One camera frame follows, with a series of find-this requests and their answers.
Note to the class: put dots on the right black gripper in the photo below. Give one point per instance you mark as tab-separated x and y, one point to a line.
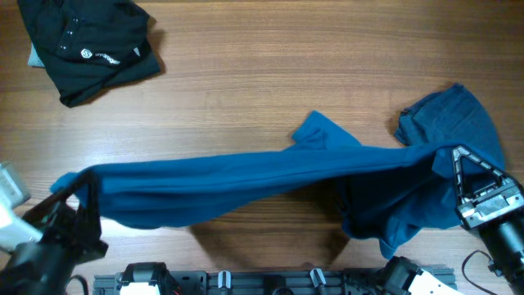
476	207

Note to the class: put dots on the grey folded cloth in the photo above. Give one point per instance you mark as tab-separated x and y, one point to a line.
34	59

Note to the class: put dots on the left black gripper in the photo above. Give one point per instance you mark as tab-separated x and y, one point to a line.
84	221

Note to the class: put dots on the black folded polo shirt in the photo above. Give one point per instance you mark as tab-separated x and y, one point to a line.
88	45

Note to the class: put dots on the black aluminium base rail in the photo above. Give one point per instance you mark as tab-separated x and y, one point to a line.
399	276

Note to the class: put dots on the blue polo shirt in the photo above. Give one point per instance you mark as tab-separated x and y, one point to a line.
391	193

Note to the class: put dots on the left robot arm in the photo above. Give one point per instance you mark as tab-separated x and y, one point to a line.
48	278

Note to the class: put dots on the dark navy crumpled garment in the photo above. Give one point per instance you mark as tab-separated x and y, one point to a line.
451	115

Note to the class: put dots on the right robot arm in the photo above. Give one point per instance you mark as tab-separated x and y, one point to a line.
503	240

